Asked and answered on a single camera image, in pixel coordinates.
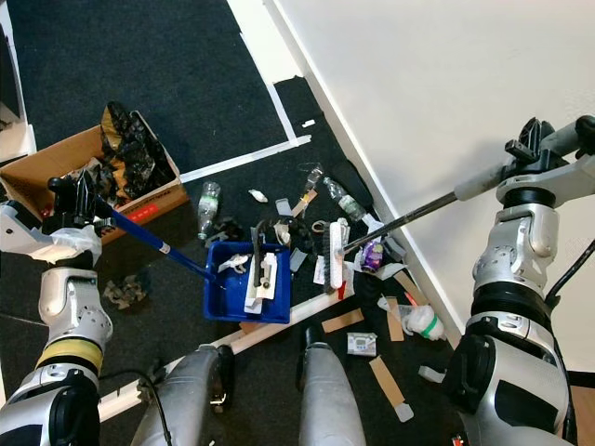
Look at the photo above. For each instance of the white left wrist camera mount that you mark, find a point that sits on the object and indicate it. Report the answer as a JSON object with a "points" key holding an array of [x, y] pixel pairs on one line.
{"points": [[46, 240]]}

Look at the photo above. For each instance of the white plastic scrap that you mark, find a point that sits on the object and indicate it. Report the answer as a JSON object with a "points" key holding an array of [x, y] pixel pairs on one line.
{"points": [[430, 373]]}

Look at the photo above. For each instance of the red and black packet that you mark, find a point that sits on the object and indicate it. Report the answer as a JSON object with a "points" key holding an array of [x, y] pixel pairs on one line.
{"points": [[460, 440]]}

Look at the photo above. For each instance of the narrow brown cardboard piece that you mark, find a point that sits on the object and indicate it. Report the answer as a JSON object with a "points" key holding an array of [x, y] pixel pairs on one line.
{"points": [[393, 321]]}

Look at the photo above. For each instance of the clear bottle with green label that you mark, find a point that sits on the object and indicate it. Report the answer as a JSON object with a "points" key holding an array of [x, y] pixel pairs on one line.
{"points": [[209, 206]]}

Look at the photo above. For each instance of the silver robot leg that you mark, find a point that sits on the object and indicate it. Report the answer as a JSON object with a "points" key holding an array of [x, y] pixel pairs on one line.
{"points": [[337, 400], [186, 400]]}

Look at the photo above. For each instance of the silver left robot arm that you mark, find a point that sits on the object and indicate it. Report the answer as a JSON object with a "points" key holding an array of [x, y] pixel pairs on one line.
{"points": [[76, 316]]}

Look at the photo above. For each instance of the silver robot right leg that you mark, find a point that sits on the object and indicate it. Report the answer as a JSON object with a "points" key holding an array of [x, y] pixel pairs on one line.
{"points": [[337, 400]]}

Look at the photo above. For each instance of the white carton in dustpan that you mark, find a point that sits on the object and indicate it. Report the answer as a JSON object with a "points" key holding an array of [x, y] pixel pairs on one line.
{"points": [[263, 282]]}

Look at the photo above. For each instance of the small white tape scrap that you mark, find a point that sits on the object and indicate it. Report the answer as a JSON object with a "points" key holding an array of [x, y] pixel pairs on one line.
{"points": [[309, 123]]}

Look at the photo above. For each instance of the black plastic bag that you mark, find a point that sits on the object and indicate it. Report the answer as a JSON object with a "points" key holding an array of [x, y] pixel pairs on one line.
{"points": [[139, 144]]}

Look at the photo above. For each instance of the white bottle with green band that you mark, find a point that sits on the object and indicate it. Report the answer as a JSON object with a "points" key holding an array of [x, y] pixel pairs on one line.
{"points": [[420, 321]]}

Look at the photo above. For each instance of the grey crumpled scrap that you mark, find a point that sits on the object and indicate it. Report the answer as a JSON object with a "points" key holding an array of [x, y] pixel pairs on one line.
{"points": [[122, 294]]}

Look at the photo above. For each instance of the long brown cardboard strip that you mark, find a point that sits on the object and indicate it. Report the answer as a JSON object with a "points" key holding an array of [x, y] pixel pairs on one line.
{"points": [[387, 381]]}

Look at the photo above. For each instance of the brown cardboard box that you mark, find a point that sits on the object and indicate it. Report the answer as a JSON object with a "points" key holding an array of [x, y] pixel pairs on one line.
{"points": [[37, 167]]}

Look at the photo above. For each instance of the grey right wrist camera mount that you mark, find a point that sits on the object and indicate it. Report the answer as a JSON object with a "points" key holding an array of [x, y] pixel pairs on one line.
{"points": [[535, 177]]}

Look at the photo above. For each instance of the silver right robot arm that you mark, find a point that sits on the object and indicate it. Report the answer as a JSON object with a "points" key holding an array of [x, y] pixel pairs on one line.
{"points": [[516, 288]]}

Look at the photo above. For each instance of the white crumpled paper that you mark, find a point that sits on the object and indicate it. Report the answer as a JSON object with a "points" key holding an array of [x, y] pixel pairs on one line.
{"points": [[256, 195]]}

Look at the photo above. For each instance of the short brown cardboard strip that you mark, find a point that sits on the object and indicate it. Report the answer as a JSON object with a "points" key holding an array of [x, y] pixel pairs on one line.
{"points": [[342, 321]]}

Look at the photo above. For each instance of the clear crushed plastic bottle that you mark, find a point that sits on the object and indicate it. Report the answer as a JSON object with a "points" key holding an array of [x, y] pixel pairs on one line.
{"points": [[344, 198]]}

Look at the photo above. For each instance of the silver robot left leg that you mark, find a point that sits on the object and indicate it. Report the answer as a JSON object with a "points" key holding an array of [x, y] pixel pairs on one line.
{"points": [[186, 400]]}

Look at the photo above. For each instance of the purple wrapper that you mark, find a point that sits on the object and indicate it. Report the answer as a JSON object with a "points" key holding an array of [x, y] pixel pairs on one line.
{"points": [[372, 254]]}

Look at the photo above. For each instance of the small grey box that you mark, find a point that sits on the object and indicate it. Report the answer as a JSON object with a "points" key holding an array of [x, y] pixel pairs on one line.
{"points": [[361, 345]]}

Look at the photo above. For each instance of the white broom with grey grip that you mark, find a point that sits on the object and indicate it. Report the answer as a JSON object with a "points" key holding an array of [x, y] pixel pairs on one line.
{"points": [[336, 255]]}

